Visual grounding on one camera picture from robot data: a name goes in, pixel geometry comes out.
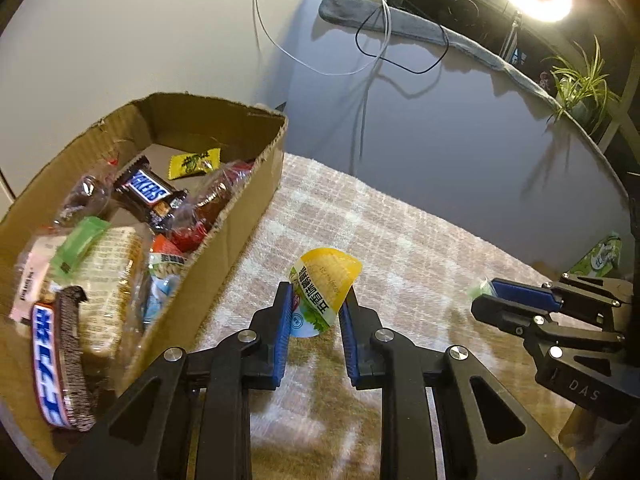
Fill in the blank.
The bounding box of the plaid tablecloth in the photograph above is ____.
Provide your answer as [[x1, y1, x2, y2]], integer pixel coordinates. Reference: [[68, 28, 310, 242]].
[[200, 152, 596, 480]]

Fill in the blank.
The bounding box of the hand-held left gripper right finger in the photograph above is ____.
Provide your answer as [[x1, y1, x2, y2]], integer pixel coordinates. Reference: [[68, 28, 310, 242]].
[[339, 284, 581, 480]]

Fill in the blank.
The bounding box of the red edged clear snack packet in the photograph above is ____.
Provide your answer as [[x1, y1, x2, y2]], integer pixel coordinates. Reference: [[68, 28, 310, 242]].
[[170, 160, 253, 251]]

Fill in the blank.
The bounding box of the biscuit packet in box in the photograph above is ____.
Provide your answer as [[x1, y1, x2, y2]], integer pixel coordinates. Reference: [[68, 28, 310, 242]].
[[75, 225, 153, 361]]

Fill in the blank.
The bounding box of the black cable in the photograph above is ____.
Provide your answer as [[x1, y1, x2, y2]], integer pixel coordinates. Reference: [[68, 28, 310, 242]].
[[355, 0, 451, 75]]

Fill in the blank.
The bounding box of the green round candy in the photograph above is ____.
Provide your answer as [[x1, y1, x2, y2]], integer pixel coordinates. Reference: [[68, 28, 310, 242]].
[[467, 276, 496, 303]]

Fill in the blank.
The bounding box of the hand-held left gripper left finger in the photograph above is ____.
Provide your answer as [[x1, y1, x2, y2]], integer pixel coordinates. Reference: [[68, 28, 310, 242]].
[[52, 281, 297, 480]]

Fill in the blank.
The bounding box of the cardboard box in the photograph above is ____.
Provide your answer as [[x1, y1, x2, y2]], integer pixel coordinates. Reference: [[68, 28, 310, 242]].
[[0, 91, 289, 471]]

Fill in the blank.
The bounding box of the potted green plant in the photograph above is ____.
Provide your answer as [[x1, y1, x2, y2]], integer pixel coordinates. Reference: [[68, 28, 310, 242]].
[[542, 35, 623, 136]]

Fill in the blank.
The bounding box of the yellow candy packet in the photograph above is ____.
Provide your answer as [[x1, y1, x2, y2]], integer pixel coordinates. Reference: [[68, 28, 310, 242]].
[[167, 148, 222, 181]]

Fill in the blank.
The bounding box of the green snack bag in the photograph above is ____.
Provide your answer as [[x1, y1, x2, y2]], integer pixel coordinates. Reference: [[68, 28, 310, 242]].
[[567, 232, 623, 278]]

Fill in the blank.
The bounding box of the orange white snack packet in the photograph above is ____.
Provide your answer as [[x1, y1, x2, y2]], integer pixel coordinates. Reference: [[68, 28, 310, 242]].
[[150, 235, 188, 278]]

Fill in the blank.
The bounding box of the wooden shelf frame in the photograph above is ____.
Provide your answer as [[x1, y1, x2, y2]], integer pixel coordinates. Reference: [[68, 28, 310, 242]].
[[595, 75, 640, 161]]

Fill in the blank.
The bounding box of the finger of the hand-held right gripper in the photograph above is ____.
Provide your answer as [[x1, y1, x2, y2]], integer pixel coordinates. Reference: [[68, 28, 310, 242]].
[[492, 273, 632, 319], [470, 294, 627, 358]]

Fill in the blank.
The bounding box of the brown chocolate bar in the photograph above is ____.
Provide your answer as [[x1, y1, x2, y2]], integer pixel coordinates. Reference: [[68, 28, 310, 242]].
[[112, 156, 188, 233], [31, 286, 98, 433]]

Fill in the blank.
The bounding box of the yellow lid jelly cup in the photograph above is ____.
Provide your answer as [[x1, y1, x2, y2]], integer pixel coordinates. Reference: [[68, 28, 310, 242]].
[[289, 247, 362, 338]]

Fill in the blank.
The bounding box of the white cable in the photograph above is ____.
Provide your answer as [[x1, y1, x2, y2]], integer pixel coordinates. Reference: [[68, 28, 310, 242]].
[[251, 0, 393, 77]]

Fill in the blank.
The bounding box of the grey cushion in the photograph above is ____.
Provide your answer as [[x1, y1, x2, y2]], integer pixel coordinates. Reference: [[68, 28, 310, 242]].
[[318, 0, 571, 111]]

